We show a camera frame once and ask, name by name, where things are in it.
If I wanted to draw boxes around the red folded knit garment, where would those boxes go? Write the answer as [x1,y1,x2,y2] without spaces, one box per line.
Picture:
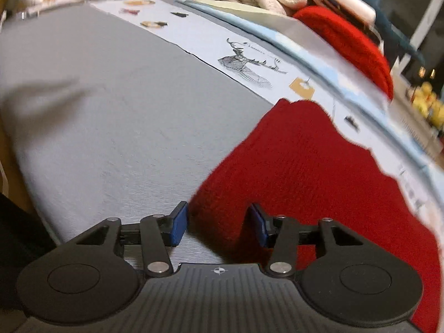
[292,5,395,102]

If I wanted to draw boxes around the red ribbed knit sweater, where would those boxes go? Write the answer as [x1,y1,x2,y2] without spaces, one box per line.
[189,99,442,333]

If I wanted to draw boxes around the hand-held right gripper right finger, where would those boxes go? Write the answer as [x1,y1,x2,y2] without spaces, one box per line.
[246,203,365,278]

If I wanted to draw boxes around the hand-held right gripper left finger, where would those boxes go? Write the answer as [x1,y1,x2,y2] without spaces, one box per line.
[74,201,190,278]

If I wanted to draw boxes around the yellow plush toys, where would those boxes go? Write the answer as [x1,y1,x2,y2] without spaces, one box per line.
[410,81,444,130]

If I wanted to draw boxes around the grey bed sheet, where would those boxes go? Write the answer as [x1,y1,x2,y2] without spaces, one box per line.
[0,5,275,275]

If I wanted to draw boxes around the light blue printed sheet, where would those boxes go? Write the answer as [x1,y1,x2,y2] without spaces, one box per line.
[87,0,444,224]

